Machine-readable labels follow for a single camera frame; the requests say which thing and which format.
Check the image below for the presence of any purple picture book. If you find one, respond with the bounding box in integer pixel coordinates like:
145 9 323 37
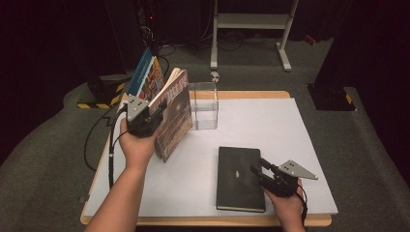
148 67 193 163

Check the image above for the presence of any light blue picture book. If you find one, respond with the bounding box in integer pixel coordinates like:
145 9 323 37
138 56 166 102

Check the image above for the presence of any white table mat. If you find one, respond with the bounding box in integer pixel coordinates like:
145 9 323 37
83 98 338 218

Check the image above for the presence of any black notebook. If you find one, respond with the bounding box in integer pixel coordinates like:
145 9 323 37
216 146 267 214

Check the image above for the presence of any dark equipment with wires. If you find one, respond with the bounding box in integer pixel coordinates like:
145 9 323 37
136 0 162 49

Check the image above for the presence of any white metal stand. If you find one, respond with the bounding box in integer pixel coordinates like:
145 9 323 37
210 0 300 73

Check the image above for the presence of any clear acrylic book rack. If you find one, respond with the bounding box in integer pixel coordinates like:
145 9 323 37
188 81 220 131

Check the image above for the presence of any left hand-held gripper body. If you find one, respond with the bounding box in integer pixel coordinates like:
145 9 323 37
125 94 163 139

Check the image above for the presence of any person's right hand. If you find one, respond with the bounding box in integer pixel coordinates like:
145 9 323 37
264 179 306 225

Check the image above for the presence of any black floor cable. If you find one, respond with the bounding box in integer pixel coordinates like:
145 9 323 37
83 46 171 172

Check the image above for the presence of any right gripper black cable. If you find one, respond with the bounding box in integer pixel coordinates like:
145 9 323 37
298 185 309 226

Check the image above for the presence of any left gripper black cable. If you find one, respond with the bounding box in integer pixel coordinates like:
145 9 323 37
107 105 129 189

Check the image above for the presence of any black stand base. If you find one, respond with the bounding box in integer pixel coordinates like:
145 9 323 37
307 84 358 112

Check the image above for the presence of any yellow-black striped stand base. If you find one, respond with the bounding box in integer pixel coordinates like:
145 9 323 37
76 75 126 110

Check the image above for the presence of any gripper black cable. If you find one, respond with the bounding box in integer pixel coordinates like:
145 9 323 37
298 185 309 226
107 105 129 189

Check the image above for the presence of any person's left hand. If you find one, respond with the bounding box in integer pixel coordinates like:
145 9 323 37
119 118 159 170

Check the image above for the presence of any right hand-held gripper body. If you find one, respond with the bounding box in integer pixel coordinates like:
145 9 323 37
261 159 318 198

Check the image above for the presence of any teal picture book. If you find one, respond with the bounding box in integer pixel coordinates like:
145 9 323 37
128 47 155 98

